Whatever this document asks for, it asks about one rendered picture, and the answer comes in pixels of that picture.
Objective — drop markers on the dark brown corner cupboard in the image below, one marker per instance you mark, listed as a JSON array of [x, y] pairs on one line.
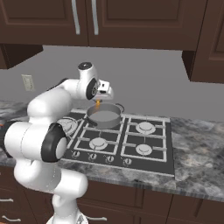
[[17, 55]]

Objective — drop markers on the dark brown cupboard door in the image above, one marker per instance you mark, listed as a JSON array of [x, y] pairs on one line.
[[38, 20], [198, 211], [145, 23]]

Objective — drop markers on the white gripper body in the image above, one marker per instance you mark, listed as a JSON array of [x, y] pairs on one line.
[[106, 94]]

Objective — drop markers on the dark brown drawer front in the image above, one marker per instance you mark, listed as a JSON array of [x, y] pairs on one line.
[[122, 197]]

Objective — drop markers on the small orange object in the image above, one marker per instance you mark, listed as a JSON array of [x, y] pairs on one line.
[[98, 102]]

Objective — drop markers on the black hob knob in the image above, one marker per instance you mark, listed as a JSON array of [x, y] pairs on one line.
[[92, 157], [76, 153], [127, 162], [110, 159]]

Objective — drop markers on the grey metal pot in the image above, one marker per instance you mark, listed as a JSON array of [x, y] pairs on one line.
[[103, 116]]

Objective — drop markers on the black gas hob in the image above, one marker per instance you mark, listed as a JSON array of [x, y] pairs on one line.
[[145, 145]]

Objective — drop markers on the dark brown lower cupboard door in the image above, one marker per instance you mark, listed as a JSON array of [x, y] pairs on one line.
[[198, 211]]

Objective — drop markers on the dark brown tall cupboard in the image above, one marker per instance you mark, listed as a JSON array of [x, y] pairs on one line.
[[208, 49]]

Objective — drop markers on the white wall socket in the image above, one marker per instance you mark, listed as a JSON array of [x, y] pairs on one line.
[[28, 82]]

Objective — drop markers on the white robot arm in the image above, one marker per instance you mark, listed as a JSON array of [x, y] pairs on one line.
[[46, 110]]

